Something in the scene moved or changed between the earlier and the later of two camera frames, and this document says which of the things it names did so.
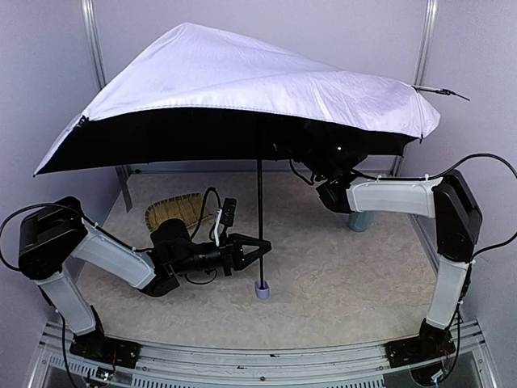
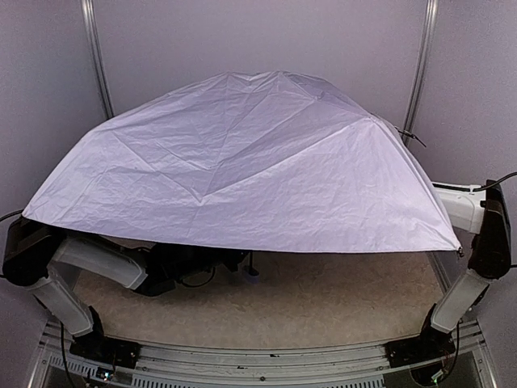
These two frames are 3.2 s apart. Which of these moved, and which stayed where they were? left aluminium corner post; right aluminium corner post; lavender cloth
Moved: lavender cloth
Stayed: right aluminium corner post; left aluminium corner post
